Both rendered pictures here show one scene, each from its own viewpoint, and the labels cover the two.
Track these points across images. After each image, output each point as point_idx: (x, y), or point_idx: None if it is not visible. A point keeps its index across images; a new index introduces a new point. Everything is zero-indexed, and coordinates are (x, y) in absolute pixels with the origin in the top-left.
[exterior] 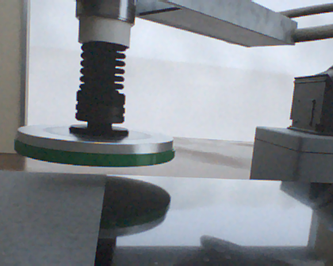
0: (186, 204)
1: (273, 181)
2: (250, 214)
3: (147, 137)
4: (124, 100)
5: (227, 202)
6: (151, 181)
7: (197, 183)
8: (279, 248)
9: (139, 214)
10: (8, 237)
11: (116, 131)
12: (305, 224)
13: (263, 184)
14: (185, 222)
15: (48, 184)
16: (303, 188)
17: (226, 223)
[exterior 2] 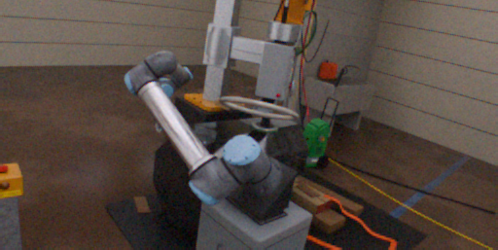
0: (242, 126)
1: (237, 134)
2: (234, 126)
3: (257, 125)
4: (262, 119)
5: (238, 127)
6: (253, 130)
7: (247, 131)
8: (229, 123)
9: (244, 125)
10: (248, 121)
11: (260, 123)
12: (228, 125)
13: (238, 133)
14: (239, 125)
15: None
16: (231, 133)
17: (235, 125)
